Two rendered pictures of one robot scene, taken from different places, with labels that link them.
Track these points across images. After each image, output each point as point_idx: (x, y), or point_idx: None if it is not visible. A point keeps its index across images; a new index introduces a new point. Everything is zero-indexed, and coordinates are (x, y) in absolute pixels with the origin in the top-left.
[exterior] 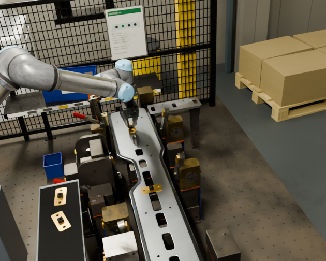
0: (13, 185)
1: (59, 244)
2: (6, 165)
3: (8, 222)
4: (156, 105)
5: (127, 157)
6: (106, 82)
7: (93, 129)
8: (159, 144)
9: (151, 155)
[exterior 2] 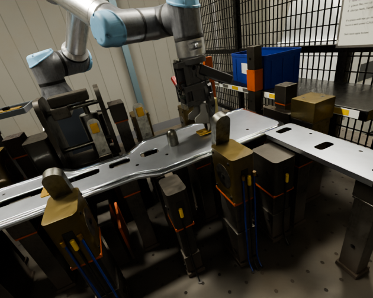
0: None
1: None
2: None
3: (74, 129)
4: (300, 129)
5: (135, 147)
6: (84, 1)
7: (180, 106)
8: (168, 164)
9: (139, 164)
